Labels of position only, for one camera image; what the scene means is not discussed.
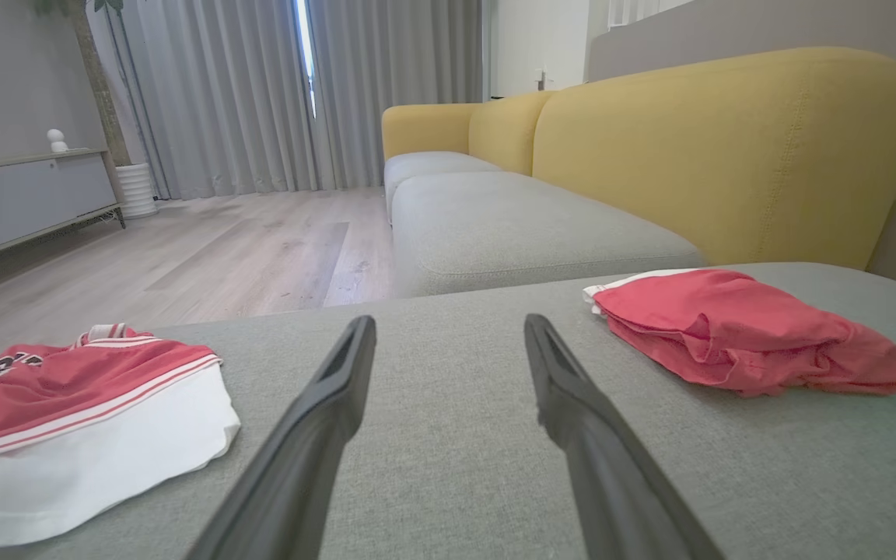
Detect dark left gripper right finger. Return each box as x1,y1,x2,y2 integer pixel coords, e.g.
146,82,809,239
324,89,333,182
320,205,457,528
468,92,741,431
523,313,726,560

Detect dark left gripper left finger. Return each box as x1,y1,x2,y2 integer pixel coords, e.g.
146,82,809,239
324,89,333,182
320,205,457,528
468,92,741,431
184,314,378,560

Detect red shorts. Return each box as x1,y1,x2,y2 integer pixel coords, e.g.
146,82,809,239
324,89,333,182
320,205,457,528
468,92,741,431
582,268,896,398

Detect red and white jersey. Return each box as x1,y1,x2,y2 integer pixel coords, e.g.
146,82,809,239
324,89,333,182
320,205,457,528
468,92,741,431
0,323,242,551

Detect large grey sofa seat cushion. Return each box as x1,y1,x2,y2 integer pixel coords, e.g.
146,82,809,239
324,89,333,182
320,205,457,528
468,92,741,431
0,262,896,560

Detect small grey sofa seat cushion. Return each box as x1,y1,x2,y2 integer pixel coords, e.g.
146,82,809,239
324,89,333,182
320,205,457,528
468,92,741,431
390,170,707,299

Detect white ribbed plant pot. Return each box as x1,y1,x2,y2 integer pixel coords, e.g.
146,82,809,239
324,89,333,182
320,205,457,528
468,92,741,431
114,162,159,220

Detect grey end seat cushion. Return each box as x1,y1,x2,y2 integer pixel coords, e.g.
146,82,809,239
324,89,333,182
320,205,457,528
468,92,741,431
383,150,505,227

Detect large yellow sofa back cushion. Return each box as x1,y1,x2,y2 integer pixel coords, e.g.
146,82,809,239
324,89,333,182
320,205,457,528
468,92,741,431
531,46,896,271

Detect medium yellow sofa back cushion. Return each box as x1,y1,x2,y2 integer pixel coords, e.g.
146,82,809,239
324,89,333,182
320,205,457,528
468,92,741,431
467,90,558,177

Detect yellow sofa armrest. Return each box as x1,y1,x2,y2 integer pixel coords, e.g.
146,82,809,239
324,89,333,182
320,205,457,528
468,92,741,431
381,102,485,163

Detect grey and wood sideboard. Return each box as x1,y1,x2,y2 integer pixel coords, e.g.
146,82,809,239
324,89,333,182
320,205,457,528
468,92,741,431
0,147,127,271

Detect grey curtains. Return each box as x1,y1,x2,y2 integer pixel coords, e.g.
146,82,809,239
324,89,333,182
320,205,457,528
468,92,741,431
89,0,485,201

